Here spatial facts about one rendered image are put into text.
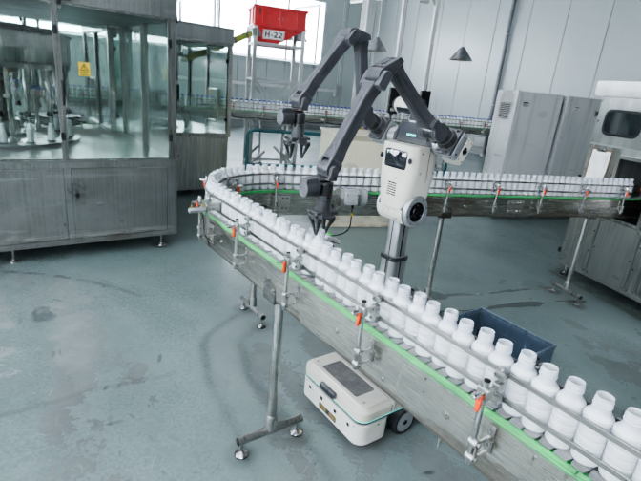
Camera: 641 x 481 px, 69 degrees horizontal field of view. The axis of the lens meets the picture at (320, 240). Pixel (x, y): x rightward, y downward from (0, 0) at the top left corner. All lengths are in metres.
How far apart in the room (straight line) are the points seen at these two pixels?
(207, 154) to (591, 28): 10.86
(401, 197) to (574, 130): 6.24
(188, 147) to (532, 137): 5.02
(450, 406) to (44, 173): 3.88
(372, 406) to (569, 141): 6.49
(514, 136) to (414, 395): 6.38
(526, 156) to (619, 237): 2.94
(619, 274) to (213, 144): 5.18
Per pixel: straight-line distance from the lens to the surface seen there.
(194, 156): 6.89
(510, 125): 7.52
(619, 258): 5.21
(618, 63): 14.33
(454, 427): 1.40
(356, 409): 2.43
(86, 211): 4.69
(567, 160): 8.33
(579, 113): 8.29
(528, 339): 1.89
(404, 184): 2.21
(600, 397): 1.18
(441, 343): 1.37
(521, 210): 4.26
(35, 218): 4.66
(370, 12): 12.59
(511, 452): 1.31
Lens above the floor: 1.73
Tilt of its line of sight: 19 degrees down
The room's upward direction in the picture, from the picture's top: 6 degrees clockwise
